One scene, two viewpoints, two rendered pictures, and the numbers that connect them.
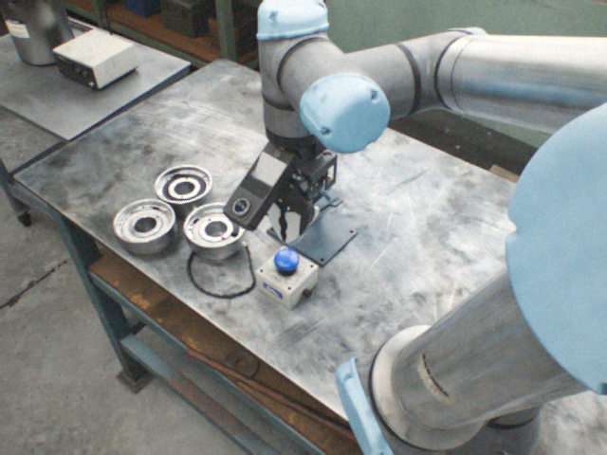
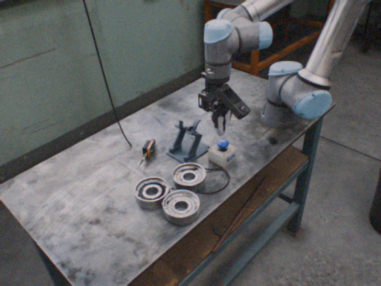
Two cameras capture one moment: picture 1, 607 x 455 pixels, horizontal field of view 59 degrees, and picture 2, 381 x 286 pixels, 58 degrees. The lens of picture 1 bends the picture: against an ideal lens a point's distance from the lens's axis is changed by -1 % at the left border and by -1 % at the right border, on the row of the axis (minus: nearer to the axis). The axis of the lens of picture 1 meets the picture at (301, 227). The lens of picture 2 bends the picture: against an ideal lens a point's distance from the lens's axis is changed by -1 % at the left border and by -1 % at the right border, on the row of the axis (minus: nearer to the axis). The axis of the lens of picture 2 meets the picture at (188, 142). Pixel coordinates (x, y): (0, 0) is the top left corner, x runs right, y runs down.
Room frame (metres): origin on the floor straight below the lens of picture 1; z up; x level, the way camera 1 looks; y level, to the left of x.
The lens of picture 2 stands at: (0.54, 0.95, 1.56)
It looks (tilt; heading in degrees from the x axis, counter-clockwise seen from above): 36 degrees down; 278
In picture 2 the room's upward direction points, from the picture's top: 4 degrees counter-clockwise
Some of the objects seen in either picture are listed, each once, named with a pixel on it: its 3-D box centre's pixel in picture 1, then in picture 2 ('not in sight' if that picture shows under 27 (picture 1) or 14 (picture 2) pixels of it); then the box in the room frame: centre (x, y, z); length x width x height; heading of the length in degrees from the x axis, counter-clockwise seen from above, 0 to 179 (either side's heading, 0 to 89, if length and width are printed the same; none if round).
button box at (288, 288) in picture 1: (289, 279); (224, 152); (0.55, 0.02, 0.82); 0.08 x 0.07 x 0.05; 52
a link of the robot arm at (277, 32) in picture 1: (293, 51); (219, 41); (0.56, 0.01, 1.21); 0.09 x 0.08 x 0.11; 24
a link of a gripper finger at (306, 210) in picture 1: (298, 208); not in sight; (0.54, 0.00, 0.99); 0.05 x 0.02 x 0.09; 52
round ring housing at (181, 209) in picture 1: (185, 191); (152, 193); (0.76, 0.22, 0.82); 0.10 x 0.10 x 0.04
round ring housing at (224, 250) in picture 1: (216, 232); (189, 178); (0.65, 0.15, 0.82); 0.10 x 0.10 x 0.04
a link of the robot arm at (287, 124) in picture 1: (291, 108); (217, 69); (0.57, 0.01, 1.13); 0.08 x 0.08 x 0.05
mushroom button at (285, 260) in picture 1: (286, 266); (222, 147); (0.55, 0.02, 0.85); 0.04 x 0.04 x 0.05
